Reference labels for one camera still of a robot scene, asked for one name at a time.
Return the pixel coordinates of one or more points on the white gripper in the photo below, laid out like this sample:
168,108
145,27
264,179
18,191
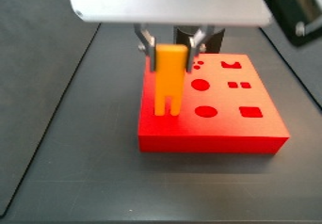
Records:
217,12

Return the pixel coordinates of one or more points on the orange two-pronged peg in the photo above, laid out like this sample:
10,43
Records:
170,74

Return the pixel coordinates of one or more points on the red shape-sorter block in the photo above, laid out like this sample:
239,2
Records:
229,115

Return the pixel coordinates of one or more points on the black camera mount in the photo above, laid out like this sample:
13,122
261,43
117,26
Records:
299,18

